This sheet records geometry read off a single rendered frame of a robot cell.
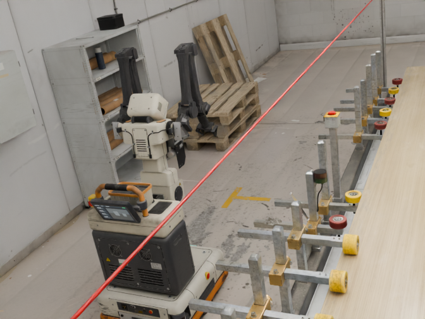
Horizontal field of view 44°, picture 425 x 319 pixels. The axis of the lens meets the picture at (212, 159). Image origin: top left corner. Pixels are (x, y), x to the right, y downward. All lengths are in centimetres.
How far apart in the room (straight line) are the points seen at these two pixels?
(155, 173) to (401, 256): 164
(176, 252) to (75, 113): 209
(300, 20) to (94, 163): 637
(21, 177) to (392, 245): 316
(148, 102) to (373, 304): 178
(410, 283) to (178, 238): 145
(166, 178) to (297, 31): 745
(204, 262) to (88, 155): 188
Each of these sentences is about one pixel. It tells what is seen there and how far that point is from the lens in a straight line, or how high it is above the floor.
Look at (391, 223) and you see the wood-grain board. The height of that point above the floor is 90.
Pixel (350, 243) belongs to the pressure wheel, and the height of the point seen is 97.
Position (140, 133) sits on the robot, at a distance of 313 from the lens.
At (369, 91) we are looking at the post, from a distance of 408.
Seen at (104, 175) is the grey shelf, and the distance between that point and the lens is 485.
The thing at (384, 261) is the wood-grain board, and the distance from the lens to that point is 220.
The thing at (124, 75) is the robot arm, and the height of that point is 148.
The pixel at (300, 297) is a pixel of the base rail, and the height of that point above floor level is 70.
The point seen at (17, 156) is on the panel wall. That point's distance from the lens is 452.
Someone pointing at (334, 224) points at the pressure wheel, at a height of 90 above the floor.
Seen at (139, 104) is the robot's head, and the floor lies 134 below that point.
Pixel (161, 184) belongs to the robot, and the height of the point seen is 83.
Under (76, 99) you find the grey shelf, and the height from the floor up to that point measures 110.
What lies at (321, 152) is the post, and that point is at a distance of 264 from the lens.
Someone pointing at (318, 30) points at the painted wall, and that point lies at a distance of 1026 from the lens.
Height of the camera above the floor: 215
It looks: 22 degrees down
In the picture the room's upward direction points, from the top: 10 degrees counter-clockwise
